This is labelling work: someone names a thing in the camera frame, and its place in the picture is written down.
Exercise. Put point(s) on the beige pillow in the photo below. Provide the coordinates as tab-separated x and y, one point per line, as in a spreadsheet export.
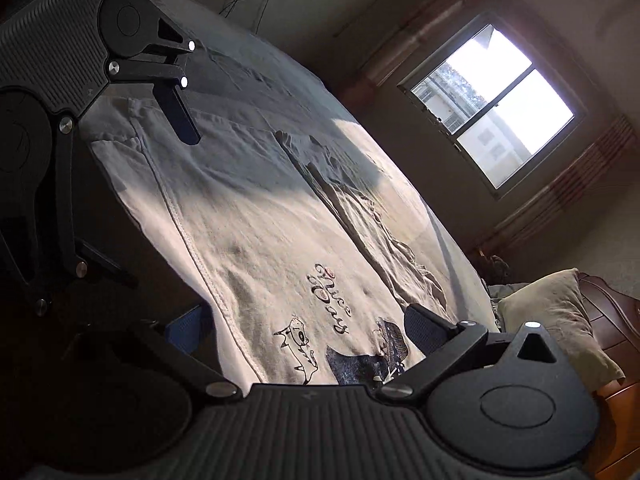
555	320

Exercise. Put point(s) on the wooden nightstand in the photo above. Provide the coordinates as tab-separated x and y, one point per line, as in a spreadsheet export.
484	255

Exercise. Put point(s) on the grey-blue pillow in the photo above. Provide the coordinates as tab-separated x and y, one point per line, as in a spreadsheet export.
502	300

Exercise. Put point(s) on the floral patchwork bed sheet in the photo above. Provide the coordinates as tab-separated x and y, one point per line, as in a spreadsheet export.
240	65

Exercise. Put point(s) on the white printed long-sleeve shirt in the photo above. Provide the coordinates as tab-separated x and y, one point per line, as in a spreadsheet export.
250	235

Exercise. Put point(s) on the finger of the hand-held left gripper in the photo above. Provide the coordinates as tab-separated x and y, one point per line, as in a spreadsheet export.
175	110
100	260

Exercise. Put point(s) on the wooden bed headboard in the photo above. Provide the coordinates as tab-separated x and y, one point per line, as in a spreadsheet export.
620	320

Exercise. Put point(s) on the grey-green figurine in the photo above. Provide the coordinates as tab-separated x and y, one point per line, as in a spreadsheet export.
499	266

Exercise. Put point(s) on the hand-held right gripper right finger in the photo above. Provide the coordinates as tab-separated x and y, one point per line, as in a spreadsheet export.
425	332

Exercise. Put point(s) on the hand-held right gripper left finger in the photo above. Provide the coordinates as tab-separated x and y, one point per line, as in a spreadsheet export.
187	330

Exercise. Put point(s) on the window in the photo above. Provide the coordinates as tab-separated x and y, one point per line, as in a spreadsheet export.
490	105

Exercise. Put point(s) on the pink striped curtain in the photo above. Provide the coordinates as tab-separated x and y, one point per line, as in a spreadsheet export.
415	25
565	185

